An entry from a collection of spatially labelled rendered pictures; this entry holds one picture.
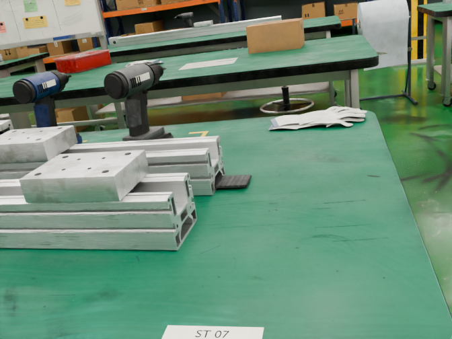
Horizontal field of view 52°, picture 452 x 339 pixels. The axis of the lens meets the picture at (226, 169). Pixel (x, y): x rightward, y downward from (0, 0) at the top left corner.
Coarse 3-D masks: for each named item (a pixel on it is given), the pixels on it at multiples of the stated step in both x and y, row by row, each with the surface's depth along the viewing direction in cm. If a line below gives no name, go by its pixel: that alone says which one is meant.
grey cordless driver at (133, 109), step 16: (144, 64) 106; (112, 80) 98; (128, 80) 99; (144, 80) 103; (112, 96) 100; (128, 96) 103; (144, 96) 105; (128, 112) 103; (144, 112) 106; (144, 128) 106; (160, 128) 109
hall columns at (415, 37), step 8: (408, 0) 553; (416, 0) 552; (424, 0) 550; (408, 8) 557; (416, 8) 555; (416, 16) 558; (424, 16) 556; (416, 24) 561; (424, 24) 560; (416, 32) 565; (424, 32) 563; (416, 40) 568; (424, 40) 566; (416, 48) 571; (424, 48) 570; (416, 56) 575; (424, 56) 573
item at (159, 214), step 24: (0, 192) 81; (144, 192) 68; (168, 192) 67; (0, 216) 74; (24, 216) 72; (48, 216) 71; (72, 216) 70; (96, 216) 69; (120, 216) 68; (144, 216) 67; (168, 216) 66; (192, 216) 76; (0, 240) 76; (24, 240) 74; (48, 240) 73; (72, 240) 72; (96, 240) 71; (120, 240) 69; (144, 240) 68; (168, 240) 67
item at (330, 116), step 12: (336, 108) 121; (348, 108) 119; (276, 120) 121; (288, 120) 118; (300, 120) 118; (312, 120) 116; (324, 120) 114; (336, 120) 113; (348, 120) 114; (360, 120) 114
